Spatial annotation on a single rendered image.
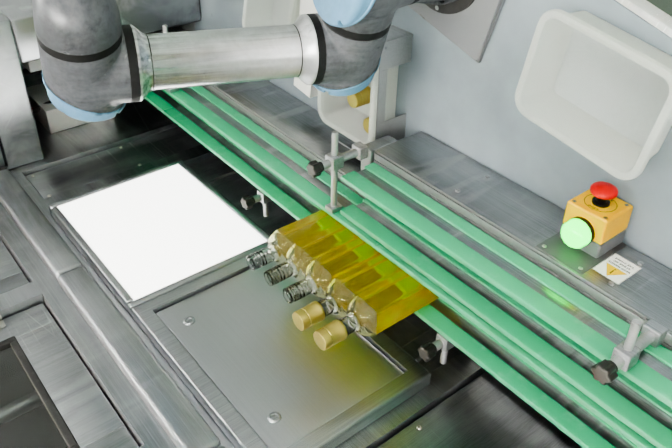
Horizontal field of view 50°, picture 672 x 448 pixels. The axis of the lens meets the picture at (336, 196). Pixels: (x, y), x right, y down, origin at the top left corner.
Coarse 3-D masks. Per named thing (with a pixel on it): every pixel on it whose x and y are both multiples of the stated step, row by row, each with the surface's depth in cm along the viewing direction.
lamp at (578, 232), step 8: (576, 216) 108; (568, 224) 106; (576, 224) 106; (584, 224) 106; (568, 232) 106; (576, 232) 105; (584, 232) 105; (592, 232) 106; (568, 240) 107; (576, 240) 106; (584, 240) 105; (592, 240) 107; (576, 248) 107
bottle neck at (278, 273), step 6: (282, 264) 127; (288, 264) 127; (270, 270) 126; (276, 270) 126; (282, 270) 126; (288, 270) 127; (294, 270) 128; (264, 276) 127; (270, 276) 125; (276, 276) 125; (282, 276) 126; (288, 276) 127; (270, 282) 127; (276, 282) 126
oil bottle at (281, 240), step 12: (312, 216) 137; (324, 216) 138; (288, 228) 134; (300, 228) 134; (312, 228) 134; (324, 228) 135; (276, 240) 132; (288, 240) 131; (300, 240) 132; (276, 252) 131
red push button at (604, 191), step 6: (594, 186) 106; (600, 186) 106; (606, 186) 106; (612, 186) 106; (594, 192) 106; (600, 192) 105; (606, 192) 105; (612, 192) 105; (600, 198) 105; (606, 198) 105; (612, 198) 105
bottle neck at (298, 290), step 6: (300, 282) 123; (306, 282) 123; (312, 282) 124; (288, 288) 122; (294, 288) 122; (300, 288) 123; (306, 288) 123; (312, 288) 124; (288, 294) 124; (294, 294) 122; (300, 294) 122; (306, 294) 123; (288, 300) 123; (294, 300) 122
